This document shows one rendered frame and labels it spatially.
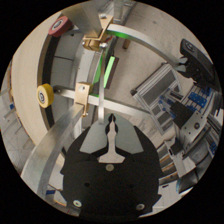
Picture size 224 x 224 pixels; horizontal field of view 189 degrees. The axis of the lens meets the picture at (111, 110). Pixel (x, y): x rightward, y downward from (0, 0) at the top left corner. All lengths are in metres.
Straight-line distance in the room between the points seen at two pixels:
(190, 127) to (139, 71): 0.97
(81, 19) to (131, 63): 1.01
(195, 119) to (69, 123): 0.48
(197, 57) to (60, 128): 0.34
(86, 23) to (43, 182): 0.27
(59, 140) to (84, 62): 0.43
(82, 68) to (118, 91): 0.74
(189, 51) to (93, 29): 0.20
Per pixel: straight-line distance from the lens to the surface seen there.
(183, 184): 0.54
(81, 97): 0.24
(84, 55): 0.48
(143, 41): 0.23
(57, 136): 0.15
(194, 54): 0.20
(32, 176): 0.15
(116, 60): 0.35
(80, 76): 0.47
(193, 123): 0.40
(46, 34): 0.33
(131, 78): 1.08
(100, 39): 0.20
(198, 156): 0.50
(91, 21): 0.16
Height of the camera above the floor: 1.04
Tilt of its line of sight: 61 degrees down
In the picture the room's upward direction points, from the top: 177 degrees counter-clockwise
